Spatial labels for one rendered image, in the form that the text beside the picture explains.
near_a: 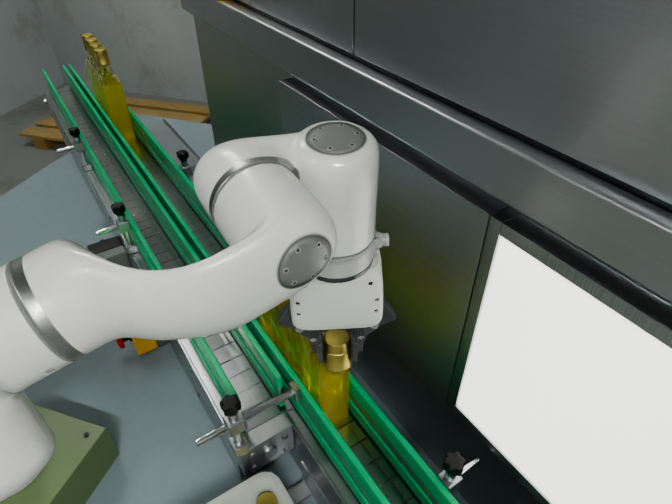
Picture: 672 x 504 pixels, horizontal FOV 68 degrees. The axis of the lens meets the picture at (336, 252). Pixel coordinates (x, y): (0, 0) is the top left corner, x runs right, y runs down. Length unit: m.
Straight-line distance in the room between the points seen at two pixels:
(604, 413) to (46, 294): 0.50
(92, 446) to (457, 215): 0.72
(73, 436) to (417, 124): 0.76
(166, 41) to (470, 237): 3.94
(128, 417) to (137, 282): 0.78
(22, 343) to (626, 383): 0.49
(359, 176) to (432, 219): 0.24
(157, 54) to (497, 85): 4.04
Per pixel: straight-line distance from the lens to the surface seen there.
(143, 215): 1.39
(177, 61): 4.39
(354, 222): 0.43
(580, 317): 0.54
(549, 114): 0.52
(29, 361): 0.40
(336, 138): 0.42
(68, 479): 0.98
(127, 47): 4.63
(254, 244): 0.33
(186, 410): 1.09
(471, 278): 0.61
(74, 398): 1.19
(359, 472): 0.74
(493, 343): 0.64
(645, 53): 0.47
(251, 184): 0.37
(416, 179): 0.63
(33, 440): 0.43
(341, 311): 0.53
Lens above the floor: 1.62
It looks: 39 degrees down
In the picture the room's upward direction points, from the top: straight up
